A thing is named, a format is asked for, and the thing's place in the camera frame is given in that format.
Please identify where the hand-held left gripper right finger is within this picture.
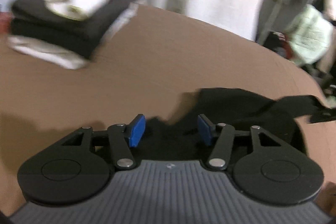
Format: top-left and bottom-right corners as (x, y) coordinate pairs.
(197, 114), (283, 171)

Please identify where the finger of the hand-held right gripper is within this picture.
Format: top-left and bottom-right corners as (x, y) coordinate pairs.
(308, 102), (336, 124)

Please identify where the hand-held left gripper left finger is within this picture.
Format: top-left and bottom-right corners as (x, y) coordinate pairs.
(62, 113), (146, 170)

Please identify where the black garment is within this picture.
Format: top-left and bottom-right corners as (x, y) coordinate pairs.
(10, 18), (116, 60)
(12, 0), (141, 30)
(146, 88), (326, 162)

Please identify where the light green cloth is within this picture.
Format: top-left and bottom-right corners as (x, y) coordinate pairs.
(285, 5), (336, 66)

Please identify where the white folded garment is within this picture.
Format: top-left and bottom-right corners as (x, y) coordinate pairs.
(7, 34), (89, 70)

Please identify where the grey metal rack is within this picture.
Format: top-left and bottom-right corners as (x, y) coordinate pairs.
(259, 0), (324, 46)

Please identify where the black folded garment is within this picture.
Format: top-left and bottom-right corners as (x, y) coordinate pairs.
(12, 0), (141, 30)
(10, 18), (116, 60)

